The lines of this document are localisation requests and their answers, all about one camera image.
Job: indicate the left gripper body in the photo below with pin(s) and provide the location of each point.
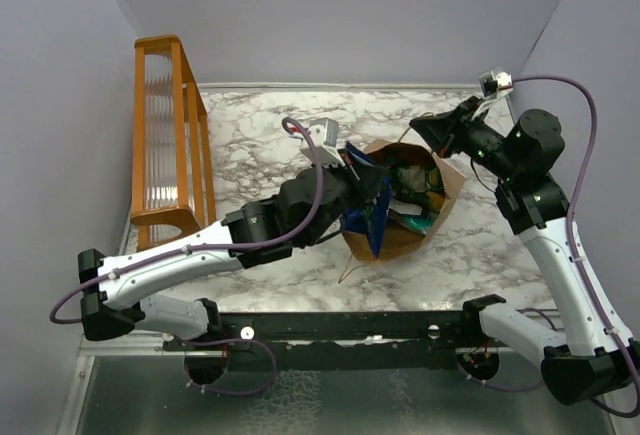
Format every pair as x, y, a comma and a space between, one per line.
350, 193

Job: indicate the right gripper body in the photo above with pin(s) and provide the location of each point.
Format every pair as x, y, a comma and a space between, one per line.
477, 138

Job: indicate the blue snack bag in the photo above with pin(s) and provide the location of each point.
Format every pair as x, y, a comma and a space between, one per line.
364, 229

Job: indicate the brown paper bag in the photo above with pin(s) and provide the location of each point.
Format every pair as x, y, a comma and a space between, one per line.
398, 241

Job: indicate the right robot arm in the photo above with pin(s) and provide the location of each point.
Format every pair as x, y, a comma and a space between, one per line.
596, 353

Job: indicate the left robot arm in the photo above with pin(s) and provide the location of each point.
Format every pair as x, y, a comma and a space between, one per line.
122, 293

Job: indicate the green yellow snack bag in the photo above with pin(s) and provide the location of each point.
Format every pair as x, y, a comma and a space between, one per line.
419, 185

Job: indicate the teal snack packet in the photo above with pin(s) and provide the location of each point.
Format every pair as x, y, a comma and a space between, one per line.
412, 218

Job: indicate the wooden dish rack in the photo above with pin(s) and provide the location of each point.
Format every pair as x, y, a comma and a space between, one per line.
172, 174

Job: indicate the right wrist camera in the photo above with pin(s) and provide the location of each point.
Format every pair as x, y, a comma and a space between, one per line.
495, 84

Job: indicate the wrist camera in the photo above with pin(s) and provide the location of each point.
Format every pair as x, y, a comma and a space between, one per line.
324, 134
495, 84

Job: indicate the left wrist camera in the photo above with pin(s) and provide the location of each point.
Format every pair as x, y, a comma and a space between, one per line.
324, 134

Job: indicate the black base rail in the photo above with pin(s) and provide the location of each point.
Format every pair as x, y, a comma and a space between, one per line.
329, 341

